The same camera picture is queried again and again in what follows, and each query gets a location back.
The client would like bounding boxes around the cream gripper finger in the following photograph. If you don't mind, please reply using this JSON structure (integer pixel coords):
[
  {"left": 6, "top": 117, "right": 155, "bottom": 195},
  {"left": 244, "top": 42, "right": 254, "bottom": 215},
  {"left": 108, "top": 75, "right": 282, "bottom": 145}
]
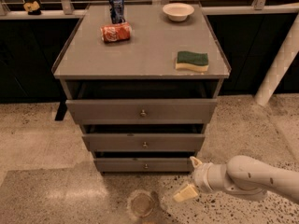
[
  {"left": 173, "top": 183, "right": 198, "bottom": 203},
  {"left": 190, "top": 156, "right": 203, "bottom": 169}
]

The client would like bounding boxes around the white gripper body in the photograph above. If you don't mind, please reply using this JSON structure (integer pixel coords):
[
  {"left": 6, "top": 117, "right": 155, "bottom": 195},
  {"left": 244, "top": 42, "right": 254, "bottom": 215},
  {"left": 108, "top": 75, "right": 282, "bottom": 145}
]
[{"left": 192, "top": 162, "right": 231, "bottom": 193}]

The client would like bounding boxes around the grey drawer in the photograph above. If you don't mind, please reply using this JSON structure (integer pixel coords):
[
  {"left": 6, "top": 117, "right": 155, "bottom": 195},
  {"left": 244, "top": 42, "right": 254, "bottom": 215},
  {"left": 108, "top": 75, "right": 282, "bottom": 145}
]
[
  {"left": 94, "top": 158, "right": 193, "bottom": 173},
  {"left": 66, "top": 99, "right": 217, "bottom": 124},
  {"left": 82, "top": 133, "right": 205, "bottom": 151}
]

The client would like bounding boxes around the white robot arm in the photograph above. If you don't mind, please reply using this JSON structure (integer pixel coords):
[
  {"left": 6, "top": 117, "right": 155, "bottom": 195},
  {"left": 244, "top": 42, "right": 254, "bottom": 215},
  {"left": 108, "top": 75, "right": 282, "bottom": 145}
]
[{"left": 173, "top": 155, "right": 299, "bottom": 203}]

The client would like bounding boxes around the grey bottom drawer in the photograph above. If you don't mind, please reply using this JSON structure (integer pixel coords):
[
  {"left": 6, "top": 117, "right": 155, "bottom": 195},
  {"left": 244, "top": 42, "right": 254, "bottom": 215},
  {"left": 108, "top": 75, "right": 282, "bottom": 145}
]
[{"left": 94, "top": 158, "right": 193, "bottom": 173}]

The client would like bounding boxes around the grey drawer cabinet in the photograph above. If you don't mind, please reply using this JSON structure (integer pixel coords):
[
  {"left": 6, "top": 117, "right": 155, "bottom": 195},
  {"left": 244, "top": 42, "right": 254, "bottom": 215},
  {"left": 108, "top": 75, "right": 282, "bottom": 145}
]
[{"left": 54, "top": 5, "right": 230, "bottom": 160}]

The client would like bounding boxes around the grey top drawer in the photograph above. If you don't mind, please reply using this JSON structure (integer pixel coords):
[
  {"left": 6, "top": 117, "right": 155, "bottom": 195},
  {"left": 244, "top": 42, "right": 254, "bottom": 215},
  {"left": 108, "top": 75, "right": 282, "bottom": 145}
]
[{"left": 66, "top": 99, "right": 217, "bottom": 124}]

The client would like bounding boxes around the green yellow sponge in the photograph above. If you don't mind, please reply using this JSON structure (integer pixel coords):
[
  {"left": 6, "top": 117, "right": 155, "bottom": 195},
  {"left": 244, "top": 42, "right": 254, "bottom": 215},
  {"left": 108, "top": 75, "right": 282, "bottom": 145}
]
[{"left": 176, "top": 51, "right": 208, "bottom": 72}]

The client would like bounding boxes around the white diagonal pipe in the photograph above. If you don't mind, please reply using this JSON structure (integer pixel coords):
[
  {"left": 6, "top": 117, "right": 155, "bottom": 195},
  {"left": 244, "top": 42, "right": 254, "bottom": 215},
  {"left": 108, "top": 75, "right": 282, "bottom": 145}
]
[{"left": 254, "top": 14, "right": 299, "bottom": 106}]

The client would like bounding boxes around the orange soda can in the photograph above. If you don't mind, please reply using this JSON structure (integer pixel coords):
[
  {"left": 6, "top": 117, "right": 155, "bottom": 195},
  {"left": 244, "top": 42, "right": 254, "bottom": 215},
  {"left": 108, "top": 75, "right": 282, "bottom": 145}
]
[{"left": 100, "top": 22, "right": 132, "bottom": 42}]

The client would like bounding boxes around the white bowl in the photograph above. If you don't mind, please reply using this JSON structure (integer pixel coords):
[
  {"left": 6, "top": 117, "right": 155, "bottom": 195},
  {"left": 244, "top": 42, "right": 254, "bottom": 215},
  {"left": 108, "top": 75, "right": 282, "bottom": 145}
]
[{"left": 163, "top": 3, "right": 194, "bottom": 22}]

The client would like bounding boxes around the blue soda can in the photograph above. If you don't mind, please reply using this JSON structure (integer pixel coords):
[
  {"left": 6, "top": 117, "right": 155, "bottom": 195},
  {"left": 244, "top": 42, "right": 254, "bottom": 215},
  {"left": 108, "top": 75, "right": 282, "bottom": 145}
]
[{"left": 108, "top": 0, "right": 125, "bottom": 24}]

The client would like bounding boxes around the metal railing ledge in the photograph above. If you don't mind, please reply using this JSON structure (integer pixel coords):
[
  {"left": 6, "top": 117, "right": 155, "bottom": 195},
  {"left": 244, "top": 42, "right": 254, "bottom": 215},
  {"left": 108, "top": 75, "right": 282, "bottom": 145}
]
[{"left": 0, "top": 0, "right": 299, "bottom": 21}]

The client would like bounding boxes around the small yellow black object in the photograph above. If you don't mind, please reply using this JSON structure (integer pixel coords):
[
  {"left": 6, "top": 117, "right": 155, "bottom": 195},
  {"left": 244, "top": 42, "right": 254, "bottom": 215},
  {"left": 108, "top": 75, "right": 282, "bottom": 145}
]
[{"left": 23, "top": 1, "right": 41, "bottom": 15}]

